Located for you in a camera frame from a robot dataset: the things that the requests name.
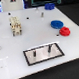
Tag red gear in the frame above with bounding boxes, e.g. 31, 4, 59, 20
59, 27, 70, 37

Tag blue gear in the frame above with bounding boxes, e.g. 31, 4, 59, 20
51, 20, 64, 29

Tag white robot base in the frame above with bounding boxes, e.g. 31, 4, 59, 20
1, 0, 23, 12

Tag right metal peg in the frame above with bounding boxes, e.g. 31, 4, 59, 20
47, 44, 53, 54

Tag beige connector block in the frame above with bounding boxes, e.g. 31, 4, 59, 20
10, 16, 21, 35

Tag small blue part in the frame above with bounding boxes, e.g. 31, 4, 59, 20
44, 3, 54, 10

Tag black framed peg base plate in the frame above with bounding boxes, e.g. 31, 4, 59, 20
24, 43, 64, 66

